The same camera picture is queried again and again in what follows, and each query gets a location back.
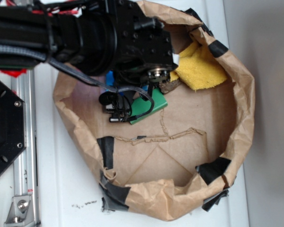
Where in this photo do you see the brown paper bag tray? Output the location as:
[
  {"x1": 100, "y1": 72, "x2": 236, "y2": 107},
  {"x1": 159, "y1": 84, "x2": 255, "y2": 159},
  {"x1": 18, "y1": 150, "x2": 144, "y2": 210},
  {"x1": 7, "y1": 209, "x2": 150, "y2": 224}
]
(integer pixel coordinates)
[{"x1": 53, "y1": 1, "x2": 255, "y2": 221}]

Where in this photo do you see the grey braided cable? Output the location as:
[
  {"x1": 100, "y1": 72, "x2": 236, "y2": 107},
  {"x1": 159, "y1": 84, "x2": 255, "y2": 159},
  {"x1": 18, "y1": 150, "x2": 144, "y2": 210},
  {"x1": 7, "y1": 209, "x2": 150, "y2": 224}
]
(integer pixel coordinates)
[{"x1": 0, "y1": 42, "x2": 155, "y2": 122}]

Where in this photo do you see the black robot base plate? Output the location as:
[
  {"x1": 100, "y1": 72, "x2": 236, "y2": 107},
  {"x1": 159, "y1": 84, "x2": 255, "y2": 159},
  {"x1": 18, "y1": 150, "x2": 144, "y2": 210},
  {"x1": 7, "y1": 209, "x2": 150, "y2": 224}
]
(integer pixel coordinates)
[{"x1": 0, "y1": 81, "x2": 26, "y2": 176}]

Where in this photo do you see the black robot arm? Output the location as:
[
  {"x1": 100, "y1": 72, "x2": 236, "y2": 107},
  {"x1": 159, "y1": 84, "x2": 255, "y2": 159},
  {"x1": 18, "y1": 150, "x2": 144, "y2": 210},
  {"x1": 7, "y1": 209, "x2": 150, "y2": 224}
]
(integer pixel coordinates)
[{"x1": 0, "y1": 0, "x2": 177, "y2": 85}]

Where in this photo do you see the brown rock-like lump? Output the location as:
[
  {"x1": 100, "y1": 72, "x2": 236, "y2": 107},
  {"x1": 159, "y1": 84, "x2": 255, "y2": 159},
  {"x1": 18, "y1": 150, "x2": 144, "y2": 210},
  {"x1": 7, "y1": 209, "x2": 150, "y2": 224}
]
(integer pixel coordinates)
[{"x1": 159, "y1": 79, "x2": 181, "y2": 94}]

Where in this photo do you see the aluminium extrusion rail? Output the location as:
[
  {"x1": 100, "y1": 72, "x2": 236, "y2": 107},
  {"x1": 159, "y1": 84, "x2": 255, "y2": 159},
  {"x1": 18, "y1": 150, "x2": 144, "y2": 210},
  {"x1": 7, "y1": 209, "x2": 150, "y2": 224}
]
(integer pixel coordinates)
[{"x1": 9, "y1": 70, "x2": 40, "y2": 227}]

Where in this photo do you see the blue rectangular block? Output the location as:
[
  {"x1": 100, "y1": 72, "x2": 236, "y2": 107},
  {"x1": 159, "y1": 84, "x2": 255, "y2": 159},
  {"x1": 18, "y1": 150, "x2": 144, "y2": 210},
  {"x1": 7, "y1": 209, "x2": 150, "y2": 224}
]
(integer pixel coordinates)
[{"x1": 103, "y1": 71, "x2": 148, "y2": 95}]

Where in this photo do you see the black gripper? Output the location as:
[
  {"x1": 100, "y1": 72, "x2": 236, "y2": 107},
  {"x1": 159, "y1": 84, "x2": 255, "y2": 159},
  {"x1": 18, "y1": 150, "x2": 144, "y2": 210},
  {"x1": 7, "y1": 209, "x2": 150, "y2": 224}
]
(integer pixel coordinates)
[{"x1": 106, "y1": 0, "x2": 177, "y2": 87}]

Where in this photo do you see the green rectangular block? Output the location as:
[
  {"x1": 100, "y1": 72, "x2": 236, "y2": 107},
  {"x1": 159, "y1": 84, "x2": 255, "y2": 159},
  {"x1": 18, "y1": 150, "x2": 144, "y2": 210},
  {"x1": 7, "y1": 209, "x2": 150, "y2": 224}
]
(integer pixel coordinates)
[{"x1": 129, "y1": 89, "x2": 169, "y2": 125}]

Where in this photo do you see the metal corner bracket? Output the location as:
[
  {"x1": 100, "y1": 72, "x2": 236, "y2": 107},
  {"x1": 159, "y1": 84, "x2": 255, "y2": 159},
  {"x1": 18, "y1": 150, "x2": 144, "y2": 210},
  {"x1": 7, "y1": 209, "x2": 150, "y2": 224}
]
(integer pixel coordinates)
[{"x1": 4, "y1": 195, "x2": 35, "y2": 227}]

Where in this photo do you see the yellow microfiber cloth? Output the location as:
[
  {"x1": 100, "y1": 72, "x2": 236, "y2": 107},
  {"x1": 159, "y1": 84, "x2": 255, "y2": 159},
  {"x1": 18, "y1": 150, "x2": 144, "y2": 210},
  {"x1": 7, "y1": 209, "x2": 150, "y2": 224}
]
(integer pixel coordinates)
[{"x1": 170, "y1": 41, "x2": 228, "y2": 90}]

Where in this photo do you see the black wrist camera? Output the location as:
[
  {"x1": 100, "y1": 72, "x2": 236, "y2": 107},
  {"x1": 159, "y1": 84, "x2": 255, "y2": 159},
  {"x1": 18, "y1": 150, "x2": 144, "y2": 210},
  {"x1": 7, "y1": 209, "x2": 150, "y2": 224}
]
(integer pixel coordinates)
[{"x1": 99, "y1": 91, "x2": 135, "y2": 123}]

